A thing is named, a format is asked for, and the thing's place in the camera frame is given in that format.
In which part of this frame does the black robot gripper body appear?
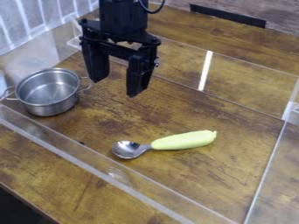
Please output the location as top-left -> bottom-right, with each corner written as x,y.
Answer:
78,0 -> 161,60

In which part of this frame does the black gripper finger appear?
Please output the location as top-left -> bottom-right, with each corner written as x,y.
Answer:
81,40 -> 109,83
125,46 -> 157,97

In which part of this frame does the green handled metal spoon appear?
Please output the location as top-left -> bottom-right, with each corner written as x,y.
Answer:
111,130 -> 217,159

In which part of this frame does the small stainless steel pot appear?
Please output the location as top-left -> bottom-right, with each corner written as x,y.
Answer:
0,67 -> 91,116

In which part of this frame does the black bar on table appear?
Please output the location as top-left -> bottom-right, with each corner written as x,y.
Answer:
189,3 -> 266,28

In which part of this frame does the clear acrylic front barrier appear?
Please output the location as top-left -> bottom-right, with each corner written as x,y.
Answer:
0,104 -> 237,224

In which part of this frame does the clear acrylic barrier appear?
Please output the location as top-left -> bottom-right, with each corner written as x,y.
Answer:
244,79 -> 299,224
0,104 -> 237,224

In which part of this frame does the clear acrylic right barrier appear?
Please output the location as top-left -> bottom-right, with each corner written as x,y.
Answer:
244,79 -> 299,224

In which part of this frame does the clear acrylic triangle bracket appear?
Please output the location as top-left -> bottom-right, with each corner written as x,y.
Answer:
66,20 -> 81,51

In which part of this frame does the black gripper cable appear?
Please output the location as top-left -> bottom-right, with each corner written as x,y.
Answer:
137,0 -> 166,15

